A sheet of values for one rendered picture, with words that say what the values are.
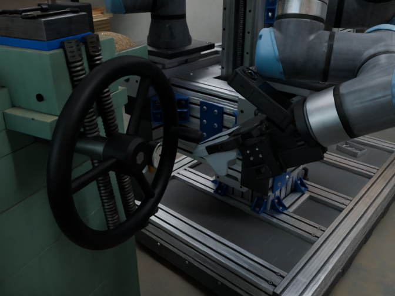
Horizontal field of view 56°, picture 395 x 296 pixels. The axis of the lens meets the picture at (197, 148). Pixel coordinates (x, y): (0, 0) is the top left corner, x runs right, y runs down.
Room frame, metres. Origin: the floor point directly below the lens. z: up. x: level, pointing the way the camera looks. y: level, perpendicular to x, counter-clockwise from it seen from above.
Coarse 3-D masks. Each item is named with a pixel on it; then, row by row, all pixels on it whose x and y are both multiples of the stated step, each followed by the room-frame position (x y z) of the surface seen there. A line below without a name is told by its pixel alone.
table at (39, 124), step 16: (128, 48) 0.82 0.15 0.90; (144, 48) 0.85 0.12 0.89; (0, 96) 0.52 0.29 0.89; (112, 96) 0.60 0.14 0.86; (0, 112) 0.52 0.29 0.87; (16, 112) 0.51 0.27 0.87; (32, 112) 0.51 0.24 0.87; (96, 112) 0.56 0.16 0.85; (0, 128) 0.51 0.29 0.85; (16, 128) 0.51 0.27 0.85; (32, 128) 0.49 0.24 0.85; (48, 128) 0.48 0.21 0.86
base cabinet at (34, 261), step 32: (96, 192) 0.67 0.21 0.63; (0, 224) 0.47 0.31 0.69; (32, 224) 0.52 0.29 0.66; (96, 224) 0.65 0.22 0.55; (0, 256) 0.46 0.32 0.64; (32, 256) 0.51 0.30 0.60; (64, 256) 0.56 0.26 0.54; (96, 256) 0.64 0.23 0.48; (128, 256) 0.74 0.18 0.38; (0, 288) 0.45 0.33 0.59; (32, 288) 0.49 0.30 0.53; (64, 288) 0.55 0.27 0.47; (96, 288) 0.62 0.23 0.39; (128, 288) 0.72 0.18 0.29
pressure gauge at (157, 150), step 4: (152, 140) 0.80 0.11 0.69; (148, 144) 0.78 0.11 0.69; (152, 144) 0.77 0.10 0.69; (156, 144) 0.77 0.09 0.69; (160, 144) 0.78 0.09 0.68; (152, 148) 0.76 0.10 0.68; (156, 148) 0.76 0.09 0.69; (160, 148) 0.78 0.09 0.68; (152, 152) 0.76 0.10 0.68; (156, 152) 0.77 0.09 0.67; (160, 152) 0.78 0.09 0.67; (152, 156) 0.75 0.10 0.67; (156, 156) 0.76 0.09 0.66; (148, 160) 0.76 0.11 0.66; (152, 160) 0.75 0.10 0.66; (156, 160) 0.76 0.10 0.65; (148, 164) 0.76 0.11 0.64; (152, 164) 0.75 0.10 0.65; (156, 164) 0.76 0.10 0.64; (148, 168) 0.78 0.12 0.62; (152, 168) 0.78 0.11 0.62
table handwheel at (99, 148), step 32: (128, 64) 0.49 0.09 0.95; (96, 96) 0.43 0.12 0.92; (160, 96) 0.58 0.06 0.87; (64, 128) 0.39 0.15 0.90; (128, 128) 0.51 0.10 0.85; (64, 160) 0.38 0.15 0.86; (128, 160) 0.46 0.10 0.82; (160, 160) 0.59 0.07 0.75; (64, 192) 0.37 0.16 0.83; (160, 192) 0.55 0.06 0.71; (64, 224) 0.37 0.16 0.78; (128, 224) 0.48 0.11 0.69
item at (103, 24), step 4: (96, 20) 0.95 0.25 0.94; (100, 20) 0.96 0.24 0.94; (104, 20) 0.97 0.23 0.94; (108, 20) 0.99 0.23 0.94; (96, 24) 0.95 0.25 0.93; (100, 24) 0.96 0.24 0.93; (104, 24) 0.97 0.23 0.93; (108, 24) 0.99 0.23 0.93; (96, 28) 0.95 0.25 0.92; (100, 28) 0.96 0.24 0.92; (104, 28) 0.97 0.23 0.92; (108, 28) 0.98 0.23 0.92
